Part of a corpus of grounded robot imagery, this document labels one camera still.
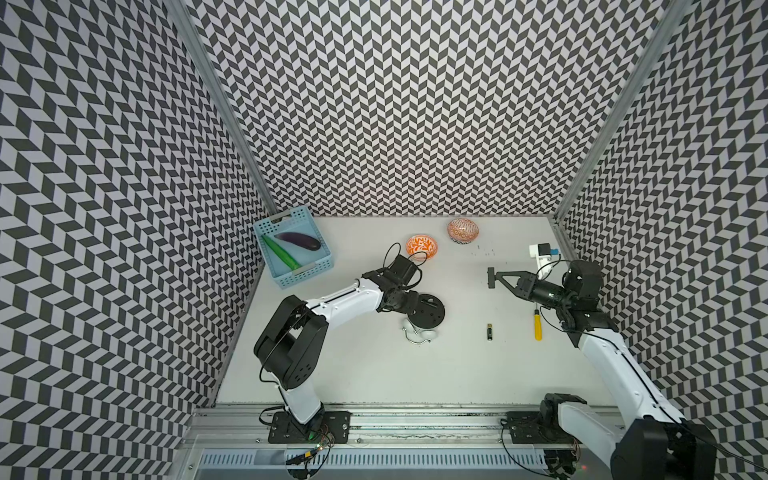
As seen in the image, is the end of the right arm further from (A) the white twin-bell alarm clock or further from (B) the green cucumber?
(B) the green cucumber

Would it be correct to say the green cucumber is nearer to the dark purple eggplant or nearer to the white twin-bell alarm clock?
the dark purple eggplant

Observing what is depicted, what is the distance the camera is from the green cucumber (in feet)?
3.48

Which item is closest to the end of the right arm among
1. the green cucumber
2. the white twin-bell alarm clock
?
the white twin-bell alarm clock

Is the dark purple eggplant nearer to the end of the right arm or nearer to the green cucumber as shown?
the green cucumber

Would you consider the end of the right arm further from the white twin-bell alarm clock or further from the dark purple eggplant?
the dark purple eggplant

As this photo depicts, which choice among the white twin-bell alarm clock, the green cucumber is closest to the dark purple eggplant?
the green cucumber
